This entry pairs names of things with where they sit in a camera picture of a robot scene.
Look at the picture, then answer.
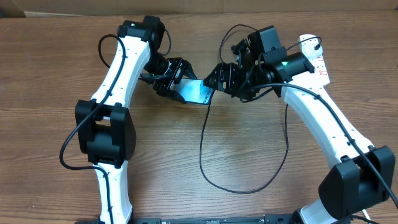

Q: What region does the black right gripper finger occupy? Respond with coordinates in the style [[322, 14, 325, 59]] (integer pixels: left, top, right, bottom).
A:
[[203, 75, 221, 91], [208, 63, 223, 78]]

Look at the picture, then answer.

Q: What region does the white charger plug adapter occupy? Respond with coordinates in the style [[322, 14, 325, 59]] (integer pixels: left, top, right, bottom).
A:
[[298, 34, 323, 60]]

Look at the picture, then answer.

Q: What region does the Galaxy S24 smartphone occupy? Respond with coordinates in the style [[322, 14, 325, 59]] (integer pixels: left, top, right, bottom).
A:
[[172, 78, 215, 105]]

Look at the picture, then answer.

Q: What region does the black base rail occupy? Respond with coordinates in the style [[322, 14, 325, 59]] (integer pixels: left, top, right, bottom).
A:
[[74, 213, 383, 224]]

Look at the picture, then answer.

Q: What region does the brown cardboard backdrop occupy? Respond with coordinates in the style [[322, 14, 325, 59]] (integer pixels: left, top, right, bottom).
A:
[[1, 0, 397, 17]]

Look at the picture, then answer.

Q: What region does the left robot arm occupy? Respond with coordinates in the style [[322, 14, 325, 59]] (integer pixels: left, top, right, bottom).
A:
[[75, 16, 197, 223]]

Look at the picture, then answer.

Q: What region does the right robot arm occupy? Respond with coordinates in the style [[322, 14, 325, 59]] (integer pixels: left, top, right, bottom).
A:
[[200, 26, 397, 223]]

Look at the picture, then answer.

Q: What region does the white power strip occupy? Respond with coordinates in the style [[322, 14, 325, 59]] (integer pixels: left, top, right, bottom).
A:
[[307, 55, 330, 86]]

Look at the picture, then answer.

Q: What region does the black USB charging cable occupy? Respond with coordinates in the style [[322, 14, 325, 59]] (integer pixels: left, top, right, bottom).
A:
[[199, 24, 322, 195]]

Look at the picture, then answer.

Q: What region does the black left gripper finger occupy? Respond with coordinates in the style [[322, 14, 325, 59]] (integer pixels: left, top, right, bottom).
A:
[[170, 90, 187, 104], [185, 63, 197, 80]]

